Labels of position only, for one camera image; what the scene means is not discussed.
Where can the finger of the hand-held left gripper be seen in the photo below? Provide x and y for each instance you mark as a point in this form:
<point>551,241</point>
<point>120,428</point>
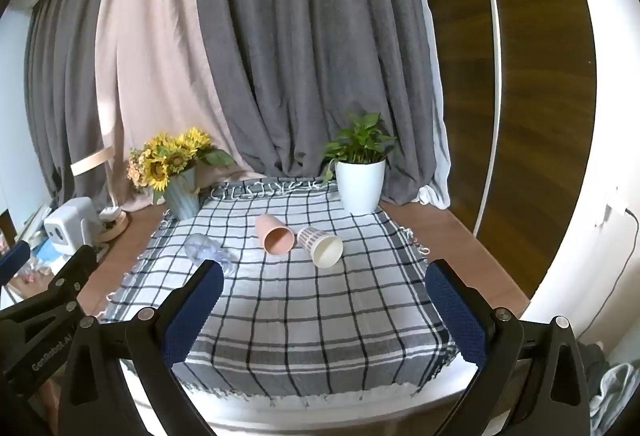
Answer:
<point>15,262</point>
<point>67,278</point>

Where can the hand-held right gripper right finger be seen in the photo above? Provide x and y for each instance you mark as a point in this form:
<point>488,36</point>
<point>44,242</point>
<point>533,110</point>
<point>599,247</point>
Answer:
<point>457,316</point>

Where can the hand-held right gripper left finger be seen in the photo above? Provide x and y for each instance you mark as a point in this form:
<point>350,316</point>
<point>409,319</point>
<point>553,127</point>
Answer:
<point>192,316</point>

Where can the pink cup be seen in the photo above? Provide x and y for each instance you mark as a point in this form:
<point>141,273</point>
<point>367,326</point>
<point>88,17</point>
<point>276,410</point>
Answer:
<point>274,236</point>

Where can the white patterned paper cup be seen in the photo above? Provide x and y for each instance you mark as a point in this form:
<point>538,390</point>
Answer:
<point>322,248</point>

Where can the blue packet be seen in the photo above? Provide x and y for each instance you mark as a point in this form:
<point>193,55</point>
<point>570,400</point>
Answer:
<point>50,257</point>

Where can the white box-shaped device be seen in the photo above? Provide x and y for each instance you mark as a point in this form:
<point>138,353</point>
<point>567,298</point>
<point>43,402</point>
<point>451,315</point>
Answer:
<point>67,223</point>

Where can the round wooden stand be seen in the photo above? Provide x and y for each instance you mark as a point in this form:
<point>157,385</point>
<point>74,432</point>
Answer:
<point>114,222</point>

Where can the grey checked tablecloth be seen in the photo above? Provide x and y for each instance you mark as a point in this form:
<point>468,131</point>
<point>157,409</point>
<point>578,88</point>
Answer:
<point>310,316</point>

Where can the blue ribbed vase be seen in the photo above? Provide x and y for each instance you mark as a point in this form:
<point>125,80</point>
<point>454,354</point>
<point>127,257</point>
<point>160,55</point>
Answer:
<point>182,196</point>

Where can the sunflower bouquet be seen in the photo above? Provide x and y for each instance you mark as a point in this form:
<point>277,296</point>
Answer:
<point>162,156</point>

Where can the white sheer curtain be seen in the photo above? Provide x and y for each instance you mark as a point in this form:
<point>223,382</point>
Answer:
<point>437,156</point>

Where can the green plant in white pot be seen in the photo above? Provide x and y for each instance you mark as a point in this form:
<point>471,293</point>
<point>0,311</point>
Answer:
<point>360,186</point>

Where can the grey and white clothing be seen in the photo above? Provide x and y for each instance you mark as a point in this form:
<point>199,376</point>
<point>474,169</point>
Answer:
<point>612,386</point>

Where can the narrow grey curtain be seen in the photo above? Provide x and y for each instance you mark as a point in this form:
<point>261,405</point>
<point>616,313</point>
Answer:
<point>65,91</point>

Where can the pink curtain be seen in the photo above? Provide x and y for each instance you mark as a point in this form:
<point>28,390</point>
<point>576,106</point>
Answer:
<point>160,66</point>

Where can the dark wooden wardrobe door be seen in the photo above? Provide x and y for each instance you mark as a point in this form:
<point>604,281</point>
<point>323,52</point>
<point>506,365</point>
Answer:
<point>540,81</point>

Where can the wide grey curtain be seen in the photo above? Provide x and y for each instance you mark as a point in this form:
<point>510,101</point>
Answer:
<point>310,41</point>

